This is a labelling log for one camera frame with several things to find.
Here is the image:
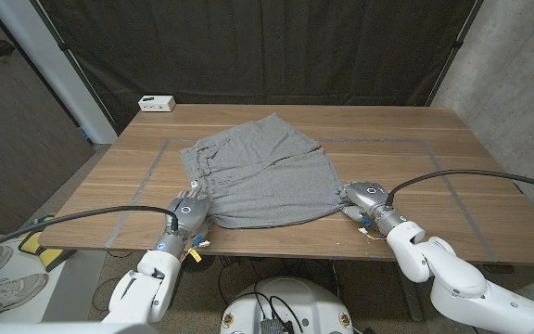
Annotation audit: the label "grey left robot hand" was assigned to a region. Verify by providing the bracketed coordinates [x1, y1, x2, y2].
[164, 186, 212, 242]

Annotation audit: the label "black backdrop stand pole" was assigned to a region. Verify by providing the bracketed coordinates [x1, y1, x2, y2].
[30, 0, 120, 135]
[424, 0, 485, 107]

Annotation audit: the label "white door frame post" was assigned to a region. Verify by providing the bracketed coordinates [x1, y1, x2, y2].
[0, 0, 119, 145]

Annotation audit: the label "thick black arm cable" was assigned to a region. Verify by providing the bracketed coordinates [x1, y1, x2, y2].
[0, 205, 180, 259]
[385, 169, 534, 208]

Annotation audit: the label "white table leg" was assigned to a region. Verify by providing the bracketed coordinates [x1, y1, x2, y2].
[159, 252, 185, 310]

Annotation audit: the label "white floor mat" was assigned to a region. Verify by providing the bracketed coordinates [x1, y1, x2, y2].
[0, 238, 108, 326]

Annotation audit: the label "yellow black floor pad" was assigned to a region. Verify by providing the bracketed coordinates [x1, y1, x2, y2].
[18, 230, 78, 274]

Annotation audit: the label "grey table leg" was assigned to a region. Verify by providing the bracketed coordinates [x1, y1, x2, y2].
[394, 262, 425, 322]

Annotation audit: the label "black backdrop curtain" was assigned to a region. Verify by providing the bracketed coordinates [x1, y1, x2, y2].
[39, 0, 479, 134]

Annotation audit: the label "white power strip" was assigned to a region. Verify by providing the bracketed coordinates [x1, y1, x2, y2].
[137, 95, 176, 113]

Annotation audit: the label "dark wooden door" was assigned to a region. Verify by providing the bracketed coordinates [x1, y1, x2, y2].
[0, 0, 95, 242]

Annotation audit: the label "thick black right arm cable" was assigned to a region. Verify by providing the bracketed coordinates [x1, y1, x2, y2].
[385, 169, 534, 208]

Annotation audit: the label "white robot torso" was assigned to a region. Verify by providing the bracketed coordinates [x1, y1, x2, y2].
[219, 276, 354, 334]

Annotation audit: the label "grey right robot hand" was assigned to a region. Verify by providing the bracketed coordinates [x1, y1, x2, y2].
[338, 180, 396, 224]

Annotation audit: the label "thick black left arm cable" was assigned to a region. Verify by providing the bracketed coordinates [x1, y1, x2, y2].
[0, 205, 180, 259]

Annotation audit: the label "grey shorts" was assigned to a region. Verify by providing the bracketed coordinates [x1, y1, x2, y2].
[178, 111, 345, 230]

